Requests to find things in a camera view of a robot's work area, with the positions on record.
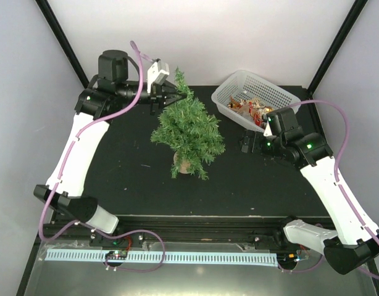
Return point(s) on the white slotted cable duct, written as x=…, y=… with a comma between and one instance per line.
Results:
x=156, y=257

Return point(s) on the white plastic basket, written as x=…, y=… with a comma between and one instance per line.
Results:
x=246, y=85

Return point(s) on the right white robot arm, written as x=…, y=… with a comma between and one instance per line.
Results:
x=355, y=238

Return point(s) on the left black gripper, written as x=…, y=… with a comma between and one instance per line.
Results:
x=158, y=97

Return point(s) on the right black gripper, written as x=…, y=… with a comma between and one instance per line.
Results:
x=246, y=136

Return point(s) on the pile of christmas ornaments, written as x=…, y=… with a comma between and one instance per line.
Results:
x=251, y=109

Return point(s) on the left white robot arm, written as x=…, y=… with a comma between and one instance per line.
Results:
x=109, y=94

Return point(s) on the black frame post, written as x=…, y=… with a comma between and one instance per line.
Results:
x=343, y=32
x=50, y=17

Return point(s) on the black aluminium rail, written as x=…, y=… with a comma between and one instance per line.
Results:
x=259, y=231

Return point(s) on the small green christmas tree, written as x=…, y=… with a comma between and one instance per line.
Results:
x=190, y=131

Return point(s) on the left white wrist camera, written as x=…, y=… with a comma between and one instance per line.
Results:
x=157, y=74

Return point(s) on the right circuit board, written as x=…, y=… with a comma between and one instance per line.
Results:
x=288, y=257

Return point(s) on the left circuit board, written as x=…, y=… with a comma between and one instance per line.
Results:
x=116, y=255

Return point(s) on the right black frame post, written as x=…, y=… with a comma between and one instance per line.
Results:
x=343, y=32

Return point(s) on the circuit board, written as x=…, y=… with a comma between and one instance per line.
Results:
x=288, y=257
x=116, y=255

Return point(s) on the left black frame post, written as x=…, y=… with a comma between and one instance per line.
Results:
x=50, y=17

